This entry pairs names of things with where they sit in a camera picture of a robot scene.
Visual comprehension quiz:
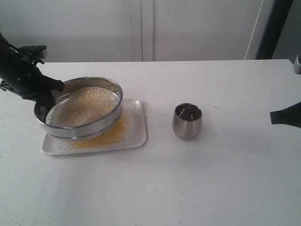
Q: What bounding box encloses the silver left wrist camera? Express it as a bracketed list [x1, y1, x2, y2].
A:
[18, 45, 48, 59]

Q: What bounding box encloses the beige sand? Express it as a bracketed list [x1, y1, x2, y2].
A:
[46, 87, 123, 142]

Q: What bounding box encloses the white rectangular plastic tray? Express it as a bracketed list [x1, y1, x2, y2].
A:
[40, 98, 148, 156]

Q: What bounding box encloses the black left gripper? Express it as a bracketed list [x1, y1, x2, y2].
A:
[0, 51, 65, 109]

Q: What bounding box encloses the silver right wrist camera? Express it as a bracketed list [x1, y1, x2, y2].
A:
[293, 54, 301, 75]

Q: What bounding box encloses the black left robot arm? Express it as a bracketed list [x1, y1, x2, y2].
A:
[0, 35, 65, 108]

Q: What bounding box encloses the round steel mesh sieve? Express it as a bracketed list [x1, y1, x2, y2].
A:
[34, 77, 123, 140]

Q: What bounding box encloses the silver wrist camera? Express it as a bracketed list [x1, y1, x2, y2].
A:
[293, 54, 301, 75]
[18, 45, 48, 59]

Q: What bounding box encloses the stainless steel cup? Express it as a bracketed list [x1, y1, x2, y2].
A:
[172, 103, 203, 140]

